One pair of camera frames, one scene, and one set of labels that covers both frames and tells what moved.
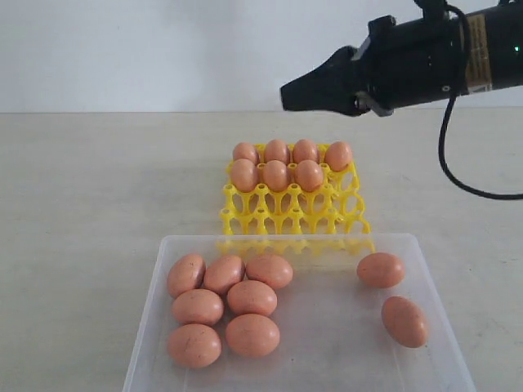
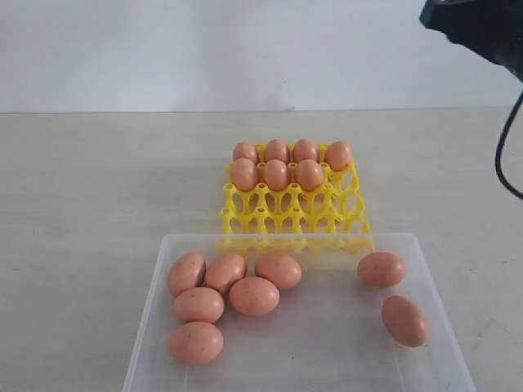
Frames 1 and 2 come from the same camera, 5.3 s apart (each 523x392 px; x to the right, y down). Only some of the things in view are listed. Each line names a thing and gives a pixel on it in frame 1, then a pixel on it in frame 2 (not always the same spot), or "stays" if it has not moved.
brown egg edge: x=275 y=175 stays
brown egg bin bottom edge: x=309 y=175 stays
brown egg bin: x=338 y=155 stays
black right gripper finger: x=335 y=85 -> x=493 y=28
